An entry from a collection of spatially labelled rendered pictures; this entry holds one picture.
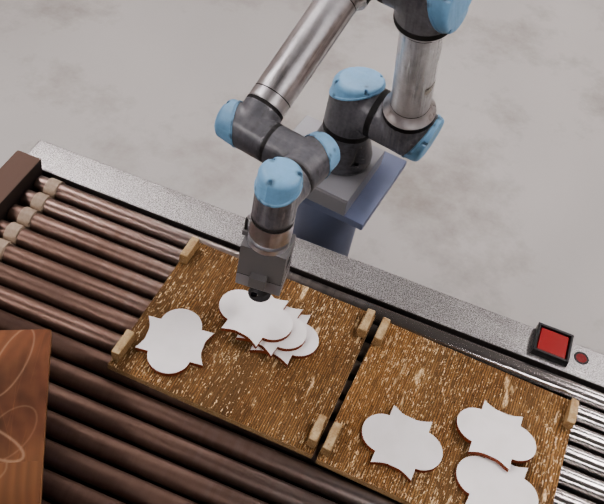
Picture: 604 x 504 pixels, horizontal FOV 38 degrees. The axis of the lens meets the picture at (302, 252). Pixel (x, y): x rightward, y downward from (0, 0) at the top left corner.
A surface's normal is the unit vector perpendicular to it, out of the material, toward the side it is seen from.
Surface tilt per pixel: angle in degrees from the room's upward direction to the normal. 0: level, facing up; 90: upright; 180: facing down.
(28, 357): 0
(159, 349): 0
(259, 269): 90
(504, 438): 6
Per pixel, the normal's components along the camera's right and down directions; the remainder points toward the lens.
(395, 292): 0.15, -0.66
